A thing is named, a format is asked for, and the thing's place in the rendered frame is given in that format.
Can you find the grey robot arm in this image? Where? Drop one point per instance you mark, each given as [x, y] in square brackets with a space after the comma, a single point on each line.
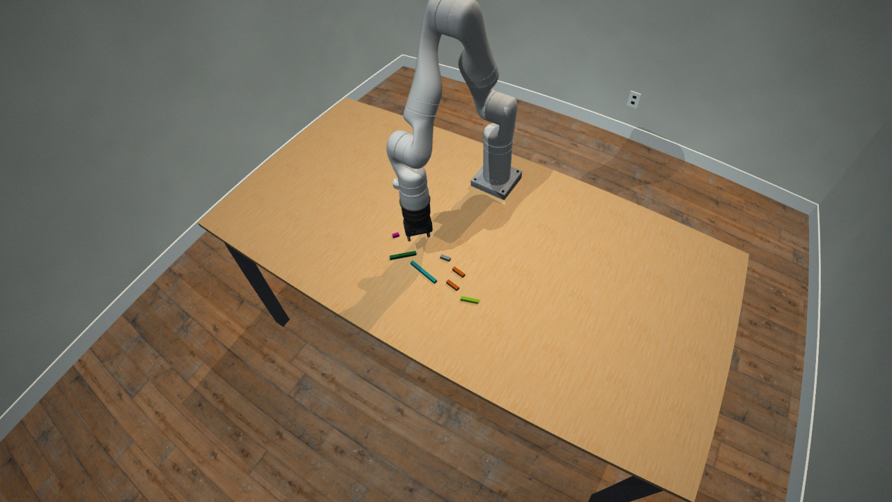
[408, 153]

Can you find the turquoise rod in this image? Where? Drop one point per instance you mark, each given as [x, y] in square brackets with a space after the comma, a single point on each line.
[422, 271]

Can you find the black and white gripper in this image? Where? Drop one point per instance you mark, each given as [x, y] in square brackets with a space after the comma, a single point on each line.
[416, 212]

